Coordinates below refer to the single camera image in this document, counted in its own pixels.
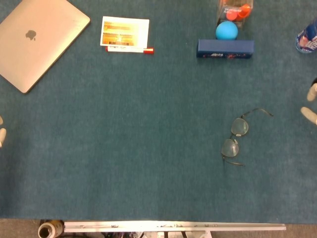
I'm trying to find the aluminium rail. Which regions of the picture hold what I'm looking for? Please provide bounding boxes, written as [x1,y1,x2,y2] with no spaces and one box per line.
[63,221,287,233]

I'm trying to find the navy blue rectangular box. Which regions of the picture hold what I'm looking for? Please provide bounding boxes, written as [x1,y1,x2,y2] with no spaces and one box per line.
[196,39,255,60]

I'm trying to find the clear plastic box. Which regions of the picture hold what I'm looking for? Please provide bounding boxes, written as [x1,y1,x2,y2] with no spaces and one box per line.
[216,0,254,31]

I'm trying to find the wire-frame eyeglasses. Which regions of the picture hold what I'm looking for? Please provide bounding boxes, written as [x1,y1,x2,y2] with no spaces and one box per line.
[221,108,274,166]

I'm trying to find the red plastic cup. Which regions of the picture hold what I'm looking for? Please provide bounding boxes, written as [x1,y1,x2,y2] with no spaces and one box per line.
[236,3,252,22]

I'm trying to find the orange picture postcard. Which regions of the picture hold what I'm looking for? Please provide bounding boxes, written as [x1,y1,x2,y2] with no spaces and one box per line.
[100,16,150,49]

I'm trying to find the white marker with red cap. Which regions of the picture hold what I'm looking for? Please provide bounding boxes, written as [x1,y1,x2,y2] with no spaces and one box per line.
[106,46,155,55]

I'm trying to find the teal felt table cloth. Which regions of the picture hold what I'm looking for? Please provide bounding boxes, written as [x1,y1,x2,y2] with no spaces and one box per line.
[0,0,317,224]

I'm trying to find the brown tape roll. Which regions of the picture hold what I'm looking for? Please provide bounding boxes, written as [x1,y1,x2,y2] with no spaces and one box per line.
[38,220,65,238]

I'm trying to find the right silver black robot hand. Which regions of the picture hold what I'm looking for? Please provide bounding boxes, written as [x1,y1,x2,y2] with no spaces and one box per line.
[301,78,317,124]

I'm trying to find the blue ball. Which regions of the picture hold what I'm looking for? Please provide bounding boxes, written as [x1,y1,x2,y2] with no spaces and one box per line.
[215,21,239,40]

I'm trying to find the blue label water bottle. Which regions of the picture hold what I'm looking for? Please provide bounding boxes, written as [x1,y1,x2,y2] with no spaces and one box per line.
[295,18,317,54]

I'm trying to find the silver closed laptop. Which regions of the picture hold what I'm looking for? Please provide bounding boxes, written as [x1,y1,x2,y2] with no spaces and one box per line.
[0,0,91,94]

